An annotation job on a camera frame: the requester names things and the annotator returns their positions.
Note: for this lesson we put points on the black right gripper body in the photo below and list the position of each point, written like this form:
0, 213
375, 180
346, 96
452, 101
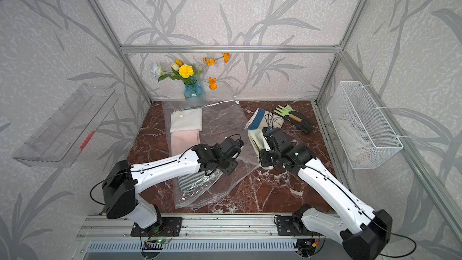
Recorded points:
269, 159

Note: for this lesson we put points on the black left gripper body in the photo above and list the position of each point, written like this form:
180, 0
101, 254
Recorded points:
227, 166

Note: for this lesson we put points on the cream towel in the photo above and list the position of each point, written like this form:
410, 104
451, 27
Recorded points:
259, 143

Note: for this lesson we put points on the pink fluffy towel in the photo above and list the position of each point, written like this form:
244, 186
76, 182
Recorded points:
183, 140

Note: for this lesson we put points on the green white striped towel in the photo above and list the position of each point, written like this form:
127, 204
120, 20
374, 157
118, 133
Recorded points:
198, 181

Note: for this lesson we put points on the clear plastic vacuum bag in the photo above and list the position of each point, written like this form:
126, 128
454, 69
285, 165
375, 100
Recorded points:
220, 120

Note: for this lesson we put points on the blue white striped towel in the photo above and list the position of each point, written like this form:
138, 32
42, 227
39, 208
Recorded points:
262, 119

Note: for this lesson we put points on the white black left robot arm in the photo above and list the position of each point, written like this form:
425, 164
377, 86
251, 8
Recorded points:
124, 183

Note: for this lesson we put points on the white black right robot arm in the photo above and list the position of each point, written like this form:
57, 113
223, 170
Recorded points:
362, 231

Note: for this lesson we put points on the blue glass vase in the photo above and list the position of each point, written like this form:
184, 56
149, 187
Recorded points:
194, 95

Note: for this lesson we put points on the white cloth in basket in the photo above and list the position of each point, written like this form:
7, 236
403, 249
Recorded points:
354, 145

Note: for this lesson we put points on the artificial flower bouquet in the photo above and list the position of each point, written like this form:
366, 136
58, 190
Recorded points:
188, 74

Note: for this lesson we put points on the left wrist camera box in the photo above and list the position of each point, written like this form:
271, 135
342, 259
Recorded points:
230, 148

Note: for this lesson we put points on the green garden fork wooden handle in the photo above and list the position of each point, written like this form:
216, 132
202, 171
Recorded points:
279, 110

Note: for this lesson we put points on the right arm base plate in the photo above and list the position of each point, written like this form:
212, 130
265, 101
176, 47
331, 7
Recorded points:
290, 226

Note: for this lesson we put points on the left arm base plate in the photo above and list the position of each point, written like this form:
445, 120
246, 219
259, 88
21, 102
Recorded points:
166, 227

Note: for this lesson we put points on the aluminium frame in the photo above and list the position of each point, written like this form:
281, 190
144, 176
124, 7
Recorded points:
406, 53

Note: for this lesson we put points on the white wire mesh basket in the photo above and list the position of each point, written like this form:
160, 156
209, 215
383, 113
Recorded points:
352, 102

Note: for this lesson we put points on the right circuit board with wires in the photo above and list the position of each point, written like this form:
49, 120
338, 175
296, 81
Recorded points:
306, 248

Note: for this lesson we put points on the circuit board with wires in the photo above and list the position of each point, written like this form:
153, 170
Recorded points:
306, 248
152, 243

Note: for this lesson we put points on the left circuit board with wires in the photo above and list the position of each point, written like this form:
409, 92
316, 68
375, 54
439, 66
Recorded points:
152, 243

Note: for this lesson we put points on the clear plastic wall shelf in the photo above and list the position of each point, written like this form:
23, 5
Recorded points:
60, 140

